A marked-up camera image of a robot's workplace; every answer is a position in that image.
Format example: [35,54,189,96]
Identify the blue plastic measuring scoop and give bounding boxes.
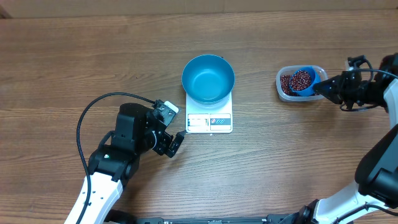
[294,67,321,96]

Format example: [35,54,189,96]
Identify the red adzuki beans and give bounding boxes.
[280,70,312,96]

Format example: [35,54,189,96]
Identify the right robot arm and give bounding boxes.
[283,54,397,223]

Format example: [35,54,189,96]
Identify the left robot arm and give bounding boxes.
[65,100,184,223]

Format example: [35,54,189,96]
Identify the white digital kitchen scale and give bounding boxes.
[185,93,233,134]

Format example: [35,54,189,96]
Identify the teal metal bowl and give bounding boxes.
[181,54,236,105]

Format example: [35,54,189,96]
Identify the clear plastic food container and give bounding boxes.
[275,65,328,103]

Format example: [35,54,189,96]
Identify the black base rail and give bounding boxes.
[104,209,298,224]

